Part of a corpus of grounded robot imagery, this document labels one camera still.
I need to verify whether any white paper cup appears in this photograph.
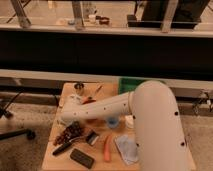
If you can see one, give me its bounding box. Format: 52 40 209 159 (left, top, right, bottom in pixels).
125 115 134 129

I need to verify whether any green plastic tray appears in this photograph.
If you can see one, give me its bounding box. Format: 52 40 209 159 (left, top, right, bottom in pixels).
118 77 142 94

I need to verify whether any black rectangular block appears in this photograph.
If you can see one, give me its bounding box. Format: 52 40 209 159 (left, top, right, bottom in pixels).
70 149 95 169

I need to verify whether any wooden handled spoon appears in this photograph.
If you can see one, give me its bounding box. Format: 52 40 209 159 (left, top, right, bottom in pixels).
88 85 103 100

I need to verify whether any small metal cup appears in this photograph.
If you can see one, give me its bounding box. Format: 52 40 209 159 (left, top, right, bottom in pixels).
74 82 84 96

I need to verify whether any orange carrot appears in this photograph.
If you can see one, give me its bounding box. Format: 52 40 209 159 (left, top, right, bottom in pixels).
103 134 112 162

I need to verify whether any light blue folded cloth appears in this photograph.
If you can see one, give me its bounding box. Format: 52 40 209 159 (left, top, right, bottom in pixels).
115 134 138 165

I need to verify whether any black office chair base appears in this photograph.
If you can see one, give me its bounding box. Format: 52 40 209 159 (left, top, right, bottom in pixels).
0 93 36 140

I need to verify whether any bunch of dark grapes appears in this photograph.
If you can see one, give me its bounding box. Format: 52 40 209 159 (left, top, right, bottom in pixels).
53 121 84 145

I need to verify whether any dark bowl in background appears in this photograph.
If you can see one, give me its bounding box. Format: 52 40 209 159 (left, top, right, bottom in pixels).
99 17 110 25

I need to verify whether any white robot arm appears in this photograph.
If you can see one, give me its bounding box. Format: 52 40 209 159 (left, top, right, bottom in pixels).
60 80 190 171

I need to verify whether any orange red bowl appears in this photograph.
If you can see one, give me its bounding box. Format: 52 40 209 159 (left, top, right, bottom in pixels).
82 97 96 104

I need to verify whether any white cup in background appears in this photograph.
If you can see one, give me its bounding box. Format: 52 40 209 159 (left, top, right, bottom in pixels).
89 14 96 23

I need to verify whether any black tray in background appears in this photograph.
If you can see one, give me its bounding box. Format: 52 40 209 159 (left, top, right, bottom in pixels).
127 15 198 29

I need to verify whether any light wooden cutting board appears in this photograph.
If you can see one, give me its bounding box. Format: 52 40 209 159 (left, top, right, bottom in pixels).
59 82 118 112

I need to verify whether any small blue cup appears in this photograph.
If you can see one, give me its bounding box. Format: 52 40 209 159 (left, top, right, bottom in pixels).
106 117 119 129

